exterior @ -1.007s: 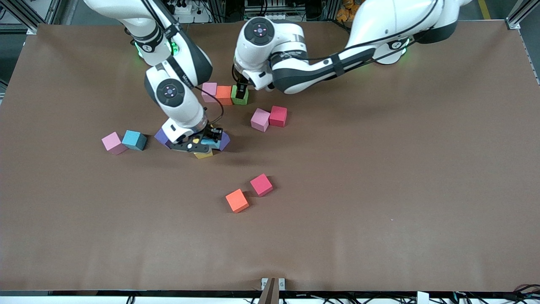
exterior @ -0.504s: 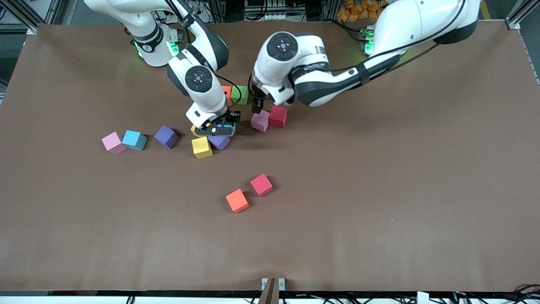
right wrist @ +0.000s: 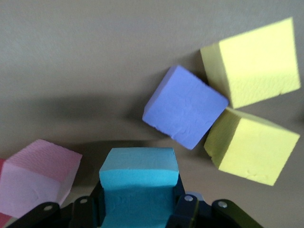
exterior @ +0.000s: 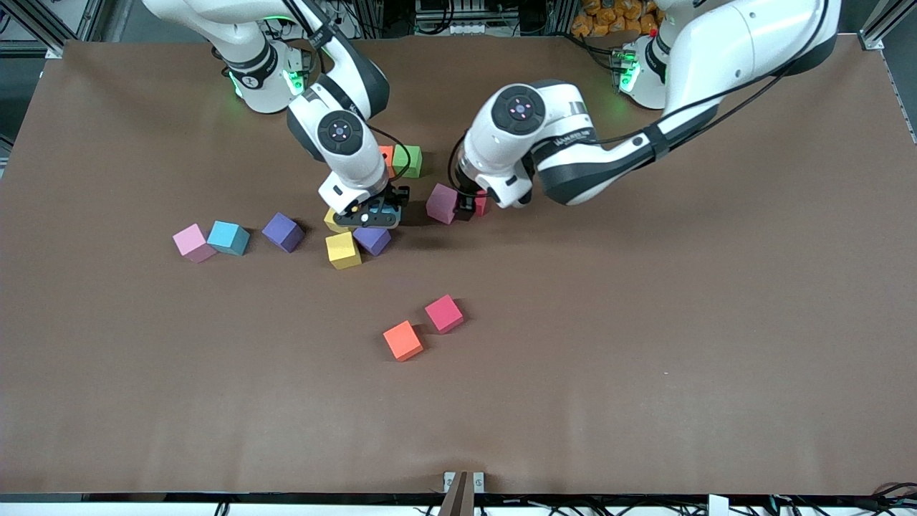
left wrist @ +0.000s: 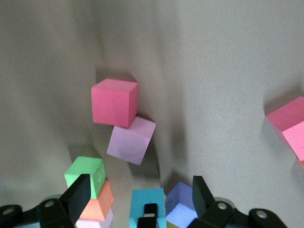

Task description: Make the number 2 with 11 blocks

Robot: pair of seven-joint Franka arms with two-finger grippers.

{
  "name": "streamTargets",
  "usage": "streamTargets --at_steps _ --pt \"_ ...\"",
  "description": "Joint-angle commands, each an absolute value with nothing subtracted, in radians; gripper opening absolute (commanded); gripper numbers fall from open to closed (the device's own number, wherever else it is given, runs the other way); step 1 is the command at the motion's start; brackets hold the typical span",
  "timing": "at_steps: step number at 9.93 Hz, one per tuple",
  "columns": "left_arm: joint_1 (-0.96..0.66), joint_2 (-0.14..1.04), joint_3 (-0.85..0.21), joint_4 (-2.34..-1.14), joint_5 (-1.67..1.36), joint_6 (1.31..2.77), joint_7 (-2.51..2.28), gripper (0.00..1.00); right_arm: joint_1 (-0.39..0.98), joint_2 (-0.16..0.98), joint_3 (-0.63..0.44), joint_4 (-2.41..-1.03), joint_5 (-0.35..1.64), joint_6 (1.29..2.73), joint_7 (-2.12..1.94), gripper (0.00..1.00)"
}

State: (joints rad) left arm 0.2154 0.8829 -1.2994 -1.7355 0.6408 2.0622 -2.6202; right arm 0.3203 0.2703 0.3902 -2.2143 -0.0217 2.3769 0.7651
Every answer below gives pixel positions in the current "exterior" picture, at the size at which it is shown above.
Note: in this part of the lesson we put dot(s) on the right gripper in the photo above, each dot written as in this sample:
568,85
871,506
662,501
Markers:
398,196

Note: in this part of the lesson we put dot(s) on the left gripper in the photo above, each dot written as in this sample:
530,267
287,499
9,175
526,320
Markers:
466,206

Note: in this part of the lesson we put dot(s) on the crimson foam cube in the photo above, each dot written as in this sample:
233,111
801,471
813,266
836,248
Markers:
482,206
444,313

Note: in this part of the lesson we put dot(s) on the pink foam cube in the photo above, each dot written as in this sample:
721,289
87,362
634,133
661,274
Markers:
192,241
440,204

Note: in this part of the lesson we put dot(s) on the green foam cube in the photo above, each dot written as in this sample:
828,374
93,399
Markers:
413,165

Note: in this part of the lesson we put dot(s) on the orange foam cube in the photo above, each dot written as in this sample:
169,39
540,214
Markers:
387,153
402,340

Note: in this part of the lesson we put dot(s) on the purple foam cube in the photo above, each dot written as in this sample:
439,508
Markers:
281,231
372,242

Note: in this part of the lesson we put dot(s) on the yellow foam cube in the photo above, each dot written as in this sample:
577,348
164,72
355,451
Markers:
344,251
331,222

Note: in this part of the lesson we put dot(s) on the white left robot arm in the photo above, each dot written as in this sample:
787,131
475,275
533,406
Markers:
716,50

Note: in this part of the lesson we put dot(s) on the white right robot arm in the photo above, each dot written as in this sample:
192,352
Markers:
358,161

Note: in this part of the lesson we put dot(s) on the white power strip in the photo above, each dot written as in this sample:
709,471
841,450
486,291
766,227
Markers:
347,25
458,30

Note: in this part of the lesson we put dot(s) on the blue foam cube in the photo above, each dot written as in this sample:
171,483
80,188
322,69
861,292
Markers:
226,236

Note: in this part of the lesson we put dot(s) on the table cover sheet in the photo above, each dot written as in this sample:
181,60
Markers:
573,401

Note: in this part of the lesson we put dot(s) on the orange crumpled bag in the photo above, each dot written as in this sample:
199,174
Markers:
609,18

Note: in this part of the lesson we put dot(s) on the white label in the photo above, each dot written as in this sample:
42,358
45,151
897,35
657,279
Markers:
718,505

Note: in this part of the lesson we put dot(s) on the white metal bracket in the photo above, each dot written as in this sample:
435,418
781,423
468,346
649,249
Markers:
450,479

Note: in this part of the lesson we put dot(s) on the aluminium frame post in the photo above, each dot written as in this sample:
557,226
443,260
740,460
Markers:
458,502

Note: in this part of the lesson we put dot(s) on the aluminium frame profile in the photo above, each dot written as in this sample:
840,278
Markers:
56,51
885,20

